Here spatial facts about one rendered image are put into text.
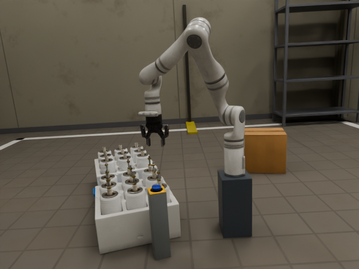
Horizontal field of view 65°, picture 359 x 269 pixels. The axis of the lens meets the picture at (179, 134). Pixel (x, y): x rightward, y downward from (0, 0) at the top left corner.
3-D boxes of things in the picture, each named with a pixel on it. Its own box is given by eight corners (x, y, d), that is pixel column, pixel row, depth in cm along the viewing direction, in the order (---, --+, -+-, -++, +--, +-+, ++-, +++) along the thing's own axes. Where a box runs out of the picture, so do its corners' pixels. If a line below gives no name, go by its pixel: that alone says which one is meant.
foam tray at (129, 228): (163, 202, 176) (161, 175, 172) (181, 236, 139) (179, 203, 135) (99, 214, 166) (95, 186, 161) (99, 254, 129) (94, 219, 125)
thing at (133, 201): (151, 224, 138) (148, 190, 134) (133, 231, 133) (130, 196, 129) (142, 216, 146) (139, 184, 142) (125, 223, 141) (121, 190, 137)
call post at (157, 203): (167, 247, 131) (163, 186, 124) (171, 256, 125) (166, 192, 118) (152, 251, 129) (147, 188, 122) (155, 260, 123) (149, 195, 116)
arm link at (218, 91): (209, 70, 121) (228, 69, 115) (228, 115, 138) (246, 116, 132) (200, 84, 117) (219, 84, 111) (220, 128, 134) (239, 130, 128)
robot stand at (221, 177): (244, 221, 150) (244, 168, 143) (251, 236, 136) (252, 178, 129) (218, 222, 150) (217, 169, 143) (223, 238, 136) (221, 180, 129)
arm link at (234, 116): (247, 104, 129) (247, 141, 133) (229, 104, 135) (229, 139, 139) (237, 108, 122) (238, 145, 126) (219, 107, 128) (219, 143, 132)
